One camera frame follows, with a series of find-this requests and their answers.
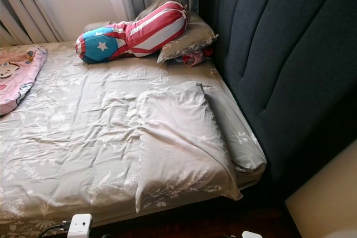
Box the pink cartoon print blanket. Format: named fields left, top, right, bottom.
left=0, top=46, right=47, bottom=117

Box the bed with grey floral sheet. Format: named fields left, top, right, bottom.
left=0, top=42, right=267, bottom=238

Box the star shield striped bolster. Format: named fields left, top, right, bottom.
left=75, top=1, right=189, bottom=64

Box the red pink plush toy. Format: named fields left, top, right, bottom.
left=181, top=47, right=214, bottom=67

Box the dark grey upholstered headboard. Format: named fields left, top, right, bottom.
left=198, top=0, right=357, bottom=197

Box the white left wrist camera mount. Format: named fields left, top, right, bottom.
left=67, top=213, right=93, bottom=238

